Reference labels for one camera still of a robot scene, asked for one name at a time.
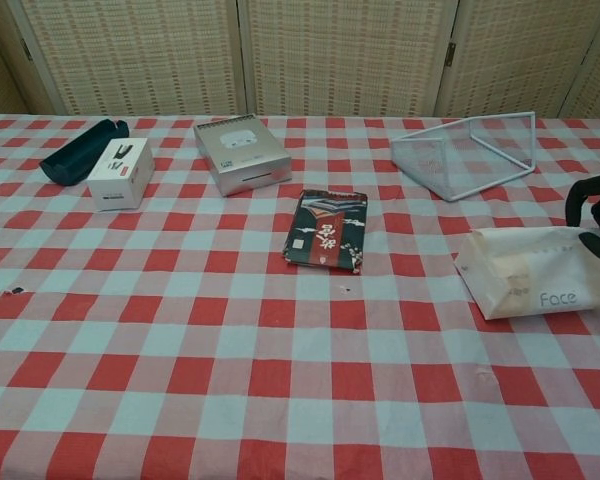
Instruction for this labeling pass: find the white Face tissue pack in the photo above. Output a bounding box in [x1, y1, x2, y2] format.
[452, 225, 600, 321]

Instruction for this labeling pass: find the dark patterned packet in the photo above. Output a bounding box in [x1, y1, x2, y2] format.
[281, 188, 370, 275]

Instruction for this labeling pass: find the woven folding screen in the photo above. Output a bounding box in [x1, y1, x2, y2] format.
[0, 0, 600, 120]

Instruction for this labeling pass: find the silver spiral notebook box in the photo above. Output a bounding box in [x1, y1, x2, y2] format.
[193, 114, 294, 198]

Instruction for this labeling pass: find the red white checkered tablecloth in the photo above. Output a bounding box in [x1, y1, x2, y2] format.
[0, 114, 600, 480]

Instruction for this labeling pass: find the white stapler box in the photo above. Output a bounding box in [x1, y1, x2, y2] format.
[86, 137, 155, 212]

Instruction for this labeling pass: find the dark green cylindrical case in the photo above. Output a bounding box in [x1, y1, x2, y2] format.
[39, 118, 131, 186]

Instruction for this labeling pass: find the white wire mesh tray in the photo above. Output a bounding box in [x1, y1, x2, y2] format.
[390, 112, 538, 203]

